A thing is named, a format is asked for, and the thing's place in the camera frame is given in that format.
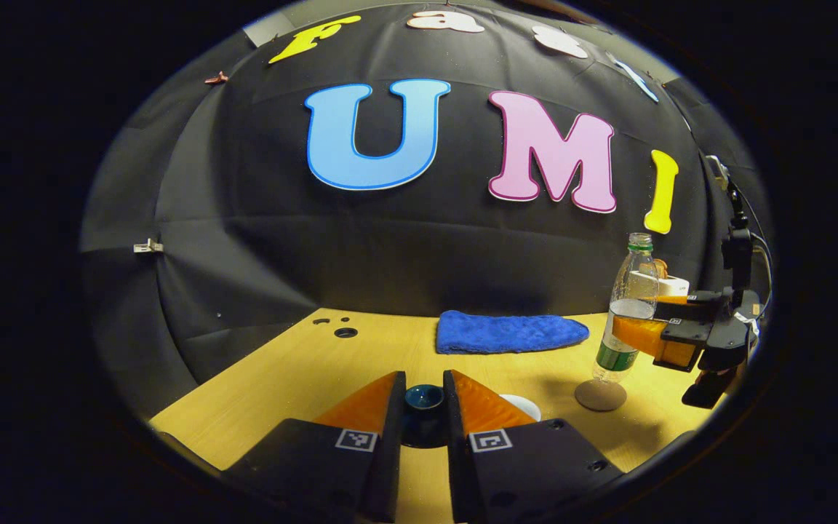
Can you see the toast slice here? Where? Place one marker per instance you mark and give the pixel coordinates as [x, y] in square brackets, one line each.
[660, 267]

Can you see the dark blue teacup lid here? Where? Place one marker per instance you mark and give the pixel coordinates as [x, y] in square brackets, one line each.
[424, 399]

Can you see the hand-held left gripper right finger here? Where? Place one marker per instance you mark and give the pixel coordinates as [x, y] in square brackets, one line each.
[457, 451]

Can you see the white teacup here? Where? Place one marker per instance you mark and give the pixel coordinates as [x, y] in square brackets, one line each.
[524, 405]

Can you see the white toaster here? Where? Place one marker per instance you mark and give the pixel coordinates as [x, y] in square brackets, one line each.
[675, 286]

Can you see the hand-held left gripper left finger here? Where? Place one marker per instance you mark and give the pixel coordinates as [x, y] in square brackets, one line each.
[386, 451]

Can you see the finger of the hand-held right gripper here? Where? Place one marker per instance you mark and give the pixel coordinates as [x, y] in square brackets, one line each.
[684, 342]
[703, 306]

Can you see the black backdrop cloth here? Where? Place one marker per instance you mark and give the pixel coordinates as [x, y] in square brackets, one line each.
[281, 255]

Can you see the blue towel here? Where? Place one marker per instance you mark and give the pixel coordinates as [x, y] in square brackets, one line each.
[506, 333]

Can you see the round brown coaster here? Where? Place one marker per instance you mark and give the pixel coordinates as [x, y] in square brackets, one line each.
[599, 397]

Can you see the clear plastic water bottle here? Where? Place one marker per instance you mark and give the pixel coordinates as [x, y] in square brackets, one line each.
[630, 291]

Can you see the copper clip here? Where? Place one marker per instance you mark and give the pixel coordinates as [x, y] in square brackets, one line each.
[216, 77]

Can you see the white clip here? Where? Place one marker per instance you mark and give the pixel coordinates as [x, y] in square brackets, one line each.
[148, 247]

